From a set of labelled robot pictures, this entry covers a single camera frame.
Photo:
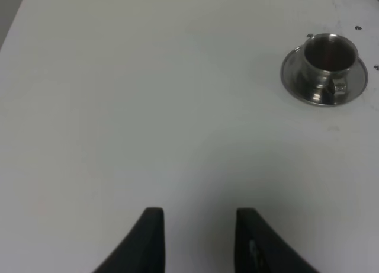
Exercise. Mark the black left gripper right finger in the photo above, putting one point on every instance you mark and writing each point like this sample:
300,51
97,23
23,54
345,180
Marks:
258,248

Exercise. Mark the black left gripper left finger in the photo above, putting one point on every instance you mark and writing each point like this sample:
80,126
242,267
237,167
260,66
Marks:
143,248

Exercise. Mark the far steel saucer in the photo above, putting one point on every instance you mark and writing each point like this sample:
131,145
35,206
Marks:
293,82

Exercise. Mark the far steel teacup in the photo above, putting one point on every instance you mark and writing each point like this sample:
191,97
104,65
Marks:
326,62

